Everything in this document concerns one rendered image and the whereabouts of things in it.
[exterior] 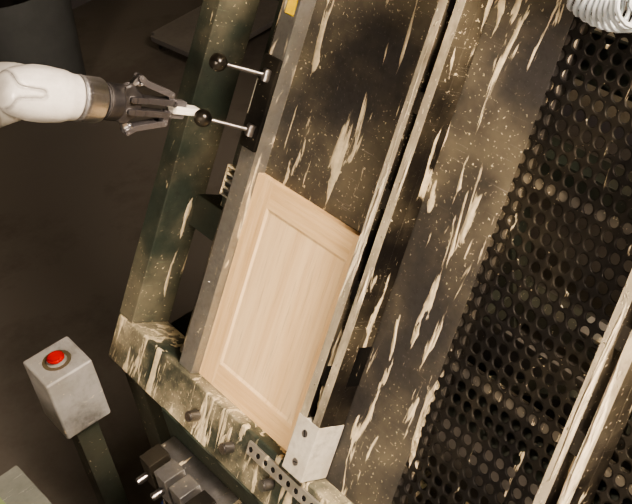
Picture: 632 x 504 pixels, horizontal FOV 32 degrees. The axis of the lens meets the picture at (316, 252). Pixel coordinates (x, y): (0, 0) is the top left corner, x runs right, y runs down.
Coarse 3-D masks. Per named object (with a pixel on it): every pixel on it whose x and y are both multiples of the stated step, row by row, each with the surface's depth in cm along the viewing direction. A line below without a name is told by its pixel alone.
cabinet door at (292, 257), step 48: (288, 192) 225; (240, 240) 237; (288, 240) 226; (336, 240) 215; (240, 288) 237; (288, 288) 226; (336, 288) 216; (240, 336) 237; (288, 336) 226; (240, 384) 237; (288, 384) 226; (288, 432) 226
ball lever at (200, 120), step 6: (198, 114) 225; (204, 114) 225; (210, 114) 226; (198, 120) 225; (204, 120) 225; (210, 120) 226; (216, 120) 227; (204, 126) 226; (228, 126) 228; (234, 126) 228; (240, 126) 228; (252, 126) 228; (246, 132) 229; (252, 132) 228
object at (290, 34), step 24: (312, 0) 221; (288, 24) 222; (288, 48) 223; (288, 72) 226; (264, 144) 230; (240, 168) 233; (264, 168) 233; (240, 192) 233; (240, 216) 235; (216, 240) 239; (216, 264) 239; (216, 288) 239; (216, 312) 243; (192, 336) 245; (192, 360) 245
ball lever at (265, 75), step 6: (216, 54) 221; (222, 54) 222; (210, 60) 221; (216, 60) 221; (222, 60) 221; (210, 66) 222; (216, 66) 221; (222, 66) 221; (228, 66) 223; (234, 66) 223; (240, 66) 224; (252, 72) 224; (258, 72) 224; (264, 72) 224; (270, 72) 224; (264, 78) 225
